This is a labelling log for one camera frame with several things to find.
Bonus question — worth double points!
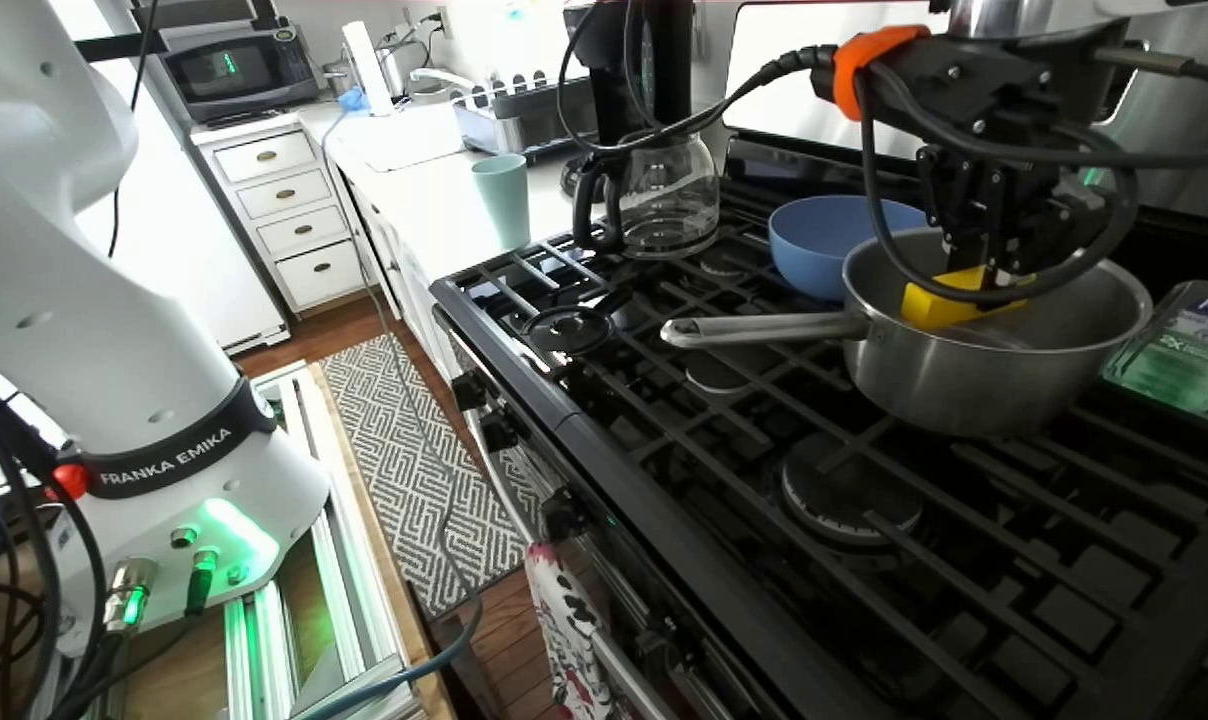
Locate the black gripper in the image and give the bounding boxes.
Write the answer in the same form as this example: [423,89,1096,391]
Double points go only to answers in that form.
[921,128,1100,290]

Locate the yellow rectangular block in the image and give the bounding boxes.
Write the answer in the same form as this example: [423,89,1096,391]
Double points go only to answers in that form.
[895,259,1035,337]

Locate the black gas stove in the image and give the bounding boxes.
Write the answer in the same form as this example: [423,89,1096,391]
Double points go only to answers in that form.
[423,0,1208,720]

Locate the blue bowl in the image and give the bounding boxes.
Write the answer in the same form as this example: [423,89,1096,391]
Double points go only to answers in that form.
[762,191,949,304]

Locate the large black burner cap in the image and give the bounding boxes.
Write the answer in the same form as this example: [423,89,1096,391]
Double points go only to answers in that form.
[775,432,929,551]

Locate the oval black burner cap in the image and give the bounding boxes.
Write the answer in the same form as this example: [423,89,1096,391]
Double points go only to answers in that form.
[678,352,754,399]

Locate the glass coffee carafe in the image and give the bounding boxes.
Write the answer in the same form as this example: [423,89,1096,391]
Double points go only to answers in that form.
[572,122,725,264]

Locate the black coffee maker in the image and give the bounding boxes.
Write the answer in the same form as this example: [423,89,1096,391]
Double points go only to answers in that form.
[560,0,700,151]

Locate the small black burner cap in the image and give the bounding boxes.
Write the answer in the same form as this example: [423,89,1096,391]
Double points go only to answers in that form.
[526,304,616,356]

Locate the black toaster with knobs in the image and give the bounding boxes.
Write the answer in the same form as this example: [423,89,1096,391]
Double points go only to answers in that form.
[475,70,598,166]

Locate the teal cup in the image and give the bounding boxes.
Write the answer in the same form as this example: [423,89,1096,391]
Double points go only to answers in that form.
[468,147,535,254]

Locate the printed dish towel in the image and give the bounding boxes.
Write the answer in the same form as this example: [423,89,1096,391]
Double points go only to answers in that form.
[518,534,658,720]

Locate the white kitchen counter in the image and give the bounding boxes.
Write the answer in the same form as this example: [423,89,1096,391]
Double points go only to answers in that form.
[321,100,581,391]

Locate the grey patterned rug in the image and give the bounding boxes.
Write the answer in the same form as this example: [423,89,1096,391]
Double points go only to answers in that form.
[317,333,535,619]

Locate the white bottle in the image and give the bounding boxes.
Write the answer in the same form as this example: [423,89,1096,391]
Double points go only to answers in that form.
[338,17,395,120]

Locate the white drawer cabinet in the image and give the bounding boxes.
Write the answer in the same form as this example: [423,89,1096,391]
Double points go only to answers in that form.
[187,111,372,321]

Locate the black microwave oven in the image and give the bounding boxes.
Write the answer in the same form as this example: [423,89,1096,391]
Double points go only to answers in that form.
[159,28,325,130]

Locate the silver pot with handle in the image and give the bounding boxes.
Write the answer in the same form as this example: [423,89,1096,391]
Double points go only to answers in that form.
[655,228,1154,439]

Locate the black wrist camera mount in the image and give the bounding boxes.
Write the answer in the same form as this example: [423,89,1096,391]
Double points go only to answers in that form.
[826,20,1115,136]

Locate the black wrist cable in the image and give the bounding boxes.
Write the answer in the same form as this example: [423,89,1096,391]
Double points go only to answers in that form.
[556,35,1143,313]

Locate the teal floor cable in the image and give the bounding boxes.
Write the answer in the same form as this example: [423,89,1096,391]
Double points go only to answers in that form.
[288,595,493,720]

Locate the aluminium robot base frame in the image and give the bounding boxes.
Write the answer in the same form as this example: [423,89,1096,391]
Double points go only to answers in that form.
[214,361,426,720]

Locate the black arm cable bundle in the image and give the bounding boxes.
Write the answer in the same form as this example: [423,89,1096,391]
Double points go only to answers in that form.
[0,365,109,720]

